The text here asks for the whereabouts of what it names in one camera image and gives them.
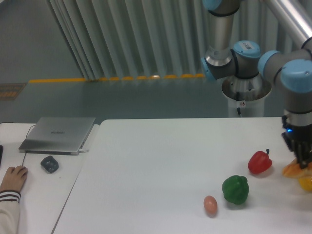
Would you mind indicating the triangular orange bread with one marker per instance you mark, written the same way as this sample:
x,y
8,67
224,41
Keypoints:
x,y
293,170

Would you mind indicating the white striped sleeve forearm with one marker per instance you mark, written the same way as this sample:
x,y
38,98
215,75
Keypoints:
x,y
9,211

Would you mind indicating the red bell pepper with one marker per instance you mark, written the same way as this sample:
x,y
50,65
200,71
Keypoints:
x,y
259,162

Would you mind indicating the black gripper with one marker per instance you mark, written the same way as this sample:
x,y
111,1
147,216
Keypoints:
x,y
298,138

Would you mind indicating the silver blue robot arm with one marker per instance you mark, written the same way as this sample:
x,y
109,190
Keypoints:
x,y
291,73

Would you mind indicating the silver closed laptop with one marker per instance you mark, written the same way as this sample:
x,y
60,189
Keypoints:
x,y
58,135

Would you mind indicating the black keyboard edge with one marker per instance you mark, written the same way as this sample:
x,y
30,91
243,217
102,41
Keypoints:
x,y
1,153

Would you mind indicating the green bell pepper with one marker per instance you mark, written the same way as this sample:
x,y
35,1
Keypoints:
x,y
235,189

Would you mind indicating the dark grey small case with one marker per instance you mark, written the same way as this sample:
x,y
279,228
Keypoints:
x,y
49,164

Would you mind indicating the yellow bell pepper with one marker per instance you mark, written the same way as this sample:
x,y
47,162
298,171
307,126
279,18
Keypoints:
x,y
306,183

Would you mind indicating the white laptop plug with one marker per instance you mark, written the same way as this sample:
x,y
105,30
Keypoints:
x,y
84,150

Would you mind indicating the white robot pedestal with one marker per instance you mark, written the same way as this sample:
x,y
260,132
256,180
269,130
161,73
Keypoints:
x,y
246,97

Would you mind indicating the brown egg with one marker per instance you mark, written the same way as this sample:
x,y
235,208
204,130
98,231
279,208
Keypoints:
x,y
210,204

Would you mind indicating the person's hand on mouse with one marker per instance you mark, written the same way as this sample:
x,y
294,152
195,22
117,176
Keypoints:
x,y
14,179

